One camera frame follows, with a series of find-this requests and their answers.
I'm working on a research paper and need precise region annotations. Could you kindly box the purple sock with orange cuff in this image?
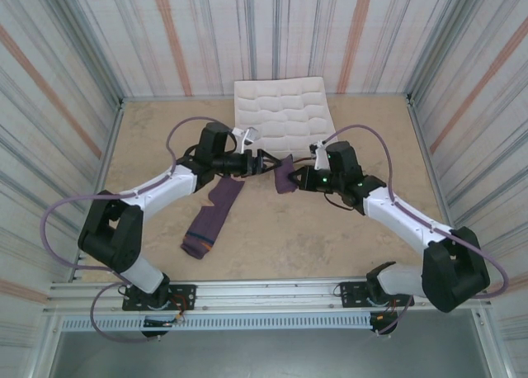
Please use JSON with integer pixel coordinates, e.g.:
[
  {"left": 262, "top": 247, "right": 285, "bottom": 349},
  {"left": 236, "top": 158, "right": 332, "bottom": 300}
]
[{"left": 273, "top": 154, "right": 296, "bottom": 196}]

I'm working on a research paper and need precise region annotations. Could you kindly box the white fabric organizer box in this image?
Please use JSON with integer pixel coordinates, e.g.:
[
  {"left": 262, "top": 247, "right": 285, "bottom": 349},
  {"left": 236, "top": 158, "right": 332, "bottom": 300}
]
[{"left": 233, "top": 75, "right": 337, "bottom": 158}]

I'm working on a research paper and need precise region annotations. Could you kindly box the purple sock with tan toe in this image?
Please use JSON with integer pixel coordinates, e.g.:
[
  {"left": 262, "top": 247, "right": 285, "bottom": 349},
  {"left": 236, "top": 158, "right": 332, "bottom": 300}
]
[{"left": 180, "top": 177, "right": 245, "bottom": 260}]

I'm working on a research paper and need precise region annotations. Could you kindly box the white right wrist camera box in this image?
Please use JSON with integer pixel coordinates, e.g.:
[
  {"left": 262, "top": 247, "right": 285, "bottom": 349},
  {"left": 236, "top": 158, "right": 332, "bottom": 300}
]
[{"left": 309, "top": 142, "right": 330, "bottom": 171}]

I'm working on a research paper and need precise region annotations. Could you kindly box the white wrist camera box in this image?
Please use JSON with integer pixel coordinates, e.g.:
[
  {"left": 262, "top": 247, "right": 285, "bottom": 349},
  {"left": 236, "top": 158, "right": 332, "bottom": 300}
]
[
  {"left": 230, "top": 125, "right": 262, "bottom": 153},
  {"left": 309, "top": 142, "right": 330, "bottom": 171}
]

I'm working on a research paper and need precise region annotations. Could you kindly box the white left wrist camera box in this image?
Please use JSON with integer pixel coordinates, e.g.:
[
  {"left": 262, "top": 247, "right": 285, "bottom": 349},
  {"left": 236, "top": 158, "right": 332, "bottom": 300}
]
[{"left": 230, "top": 125, "right": 262, "bottom": 153}]

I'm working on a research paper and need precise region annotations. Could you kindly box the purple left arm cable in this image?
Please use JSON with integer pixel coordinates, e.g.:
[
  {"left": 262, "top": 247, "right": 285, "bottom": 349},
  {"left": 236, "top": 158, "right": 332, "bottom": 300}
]
[{"left": 44, "top": 116, "right": 248, "bottom": 344}]

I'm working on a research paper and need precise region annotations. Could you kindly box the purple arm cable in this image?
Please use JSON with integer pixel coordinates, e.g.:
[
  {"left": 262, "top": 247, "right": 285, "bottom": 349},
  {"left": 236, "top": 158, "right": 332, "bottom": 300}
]
[
  {"left": 321, "top": 123, "right": 511, "bottom": 338},
  {"left": 44, "top": 116, "right": 248, "bottom": 344}
]

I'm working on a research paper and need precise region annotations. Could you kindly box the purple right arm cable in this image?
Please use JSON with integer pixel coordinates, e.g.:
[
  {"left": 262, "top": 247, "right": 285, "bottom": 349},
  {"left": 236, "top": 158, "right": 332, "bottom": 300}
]
[{"left": 321, "top": 123, "right": 511, "bottom": 338}]

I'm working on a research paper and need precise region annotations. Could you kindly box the aluminium frame edge profile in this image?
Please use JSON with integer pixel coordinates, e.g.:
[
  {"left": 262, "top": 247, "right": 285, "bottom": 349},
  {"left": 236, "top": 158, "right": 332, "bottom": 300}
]
[
  {"left": 68, "top": 98, "right": 125, "bottom": 283},
  {"left": 406, "top": 92, "right": 468, "bottom": 276}
]

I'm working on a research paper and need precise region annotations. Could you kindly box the aluminium mounting rail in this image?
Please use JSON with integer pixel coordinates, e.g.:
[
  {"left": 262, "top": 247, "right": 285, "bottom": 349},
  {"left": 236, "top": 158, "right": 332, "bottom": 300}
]
[{"left": 43, "top": 275, "right": 494, "bottom": 315}]

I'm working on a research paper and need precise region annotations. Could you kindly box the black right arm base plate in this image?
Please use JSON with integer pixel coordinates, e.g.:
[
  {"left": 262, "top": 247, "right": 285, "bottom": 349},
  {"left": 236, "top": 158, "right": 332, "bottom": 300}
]
[{"left": 338, "top": 281, "right": 415, "bottom": 309}]

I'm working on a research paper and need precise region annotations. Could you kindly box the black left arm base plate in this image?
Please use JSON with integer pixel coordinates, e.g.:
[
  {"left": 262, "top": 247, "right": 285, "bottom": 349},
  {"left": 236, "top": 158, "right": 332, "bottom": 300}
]
[{"left": 122, "top": 284, "right": 197, "bottom": 312}]

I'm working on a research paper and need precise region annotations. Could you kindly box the grey slotted cable duct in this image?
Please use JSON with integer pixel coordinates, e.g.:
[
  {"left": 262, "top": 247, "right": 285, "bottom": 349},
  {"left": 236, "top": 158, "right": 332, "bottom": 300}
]
[{"left": 59, "top": 314, "right": 375, "bottom": 333}]

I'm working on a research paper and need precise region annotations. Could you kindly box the black connector with wires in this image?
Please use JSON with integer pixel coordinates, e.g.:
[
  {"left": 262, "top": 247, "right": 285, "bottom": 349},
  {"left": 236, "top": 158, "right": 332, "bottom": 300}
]
[
  {"left": 370, "top": 311, "right": 399, "bottom": 337},
  {"left": 144, "top": 314, "right": 185, "bottom": 328}
]

